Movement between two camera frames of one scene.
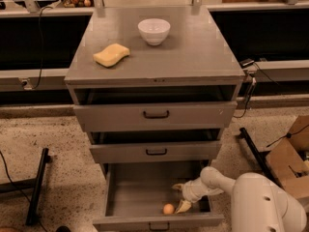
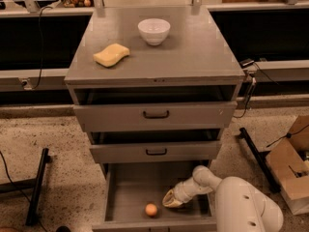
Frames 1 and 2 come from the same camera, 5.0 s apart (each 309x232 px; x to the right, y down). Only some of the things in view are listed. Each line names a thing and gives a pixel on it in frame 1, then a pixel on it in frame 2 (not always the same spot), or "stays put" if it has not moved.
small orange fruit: x=168 y=209 -> x=151 y=209
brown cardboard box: x=289 y=160 stays put
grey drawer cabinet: x=153 y=85 stays put
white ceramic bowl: x=154 y=31 stays put
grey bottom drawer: x=136 y=192 stays put
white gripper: x=192 y=193 -> x=183 y=192
